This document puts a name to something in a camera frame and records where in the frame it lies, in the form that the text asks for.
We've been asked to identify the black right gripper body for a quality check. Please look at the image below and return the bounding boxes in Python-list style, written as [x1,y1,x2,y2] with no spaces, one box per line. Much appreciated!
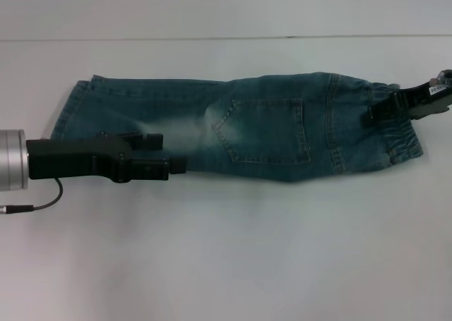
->
[405,78,452,121]

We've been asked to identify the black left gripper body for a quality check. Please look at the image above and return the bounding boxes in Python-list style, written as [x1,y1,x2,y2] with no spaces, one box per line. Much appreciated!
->
[26,131,124,185]

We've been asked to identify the blue denim shorts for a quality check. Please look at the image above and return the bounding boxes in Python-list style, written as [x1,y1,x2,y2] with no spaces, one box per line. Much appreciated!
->
[51,70,424,185]

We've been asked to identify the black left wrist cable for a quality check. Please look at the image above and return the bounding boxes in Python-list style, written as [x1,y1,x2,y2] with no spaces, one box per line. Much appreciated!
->
[0,178,64,215]

